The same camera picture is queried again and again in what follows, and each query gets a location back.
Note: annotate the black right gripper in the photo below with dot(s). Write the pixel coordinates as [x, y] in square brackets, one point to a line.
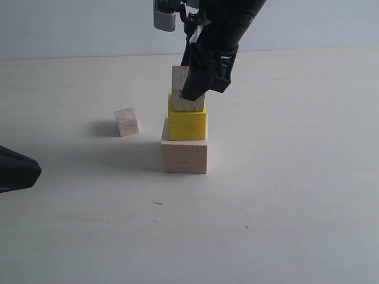
[213, 31]

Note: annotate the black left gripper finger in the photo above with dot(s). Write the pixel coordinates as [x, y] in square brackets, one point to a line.
[17, 171]

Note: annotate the yellow painted wooden cube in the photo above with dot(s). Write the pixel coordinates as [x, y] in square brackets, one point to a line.
[187, 126]

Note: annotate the large light wooden cube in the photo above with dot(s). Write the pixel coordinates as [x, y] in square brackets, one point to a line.
[184, 156]

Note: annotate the small wooden cube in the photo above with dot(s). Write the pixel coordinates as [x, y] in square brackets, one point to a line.
[127, 122]

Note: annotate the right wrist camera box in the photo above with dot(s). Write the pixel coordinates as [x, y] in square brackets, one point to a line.
[165, 11]

